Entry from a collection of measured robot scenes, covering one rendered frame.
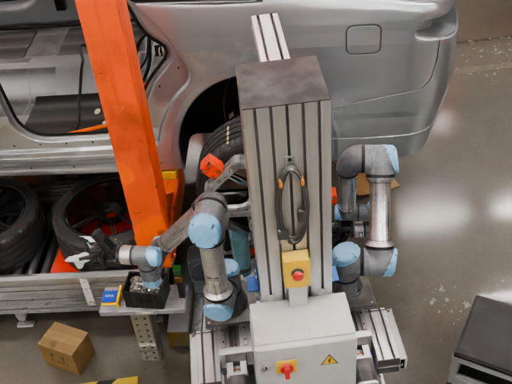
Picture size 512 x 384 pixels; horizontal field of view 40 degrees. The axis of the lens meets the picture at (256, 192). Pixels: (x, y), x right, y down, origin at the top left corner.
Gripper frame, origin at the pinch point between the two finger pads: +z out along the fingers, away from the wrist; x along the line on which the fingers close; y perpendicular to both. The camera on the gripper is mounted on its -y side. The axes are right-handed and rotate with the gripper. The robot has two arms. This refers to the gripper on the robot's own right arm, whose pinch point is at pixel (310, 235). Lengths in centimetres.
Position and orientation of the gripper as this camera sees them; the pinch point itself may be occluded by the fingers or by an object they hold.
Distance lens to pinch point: 327.0
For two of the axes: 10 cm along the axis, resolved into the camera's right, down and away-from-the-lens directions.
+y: -0.8, -7.5, -6.6
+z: -10.0, 0.5, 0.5
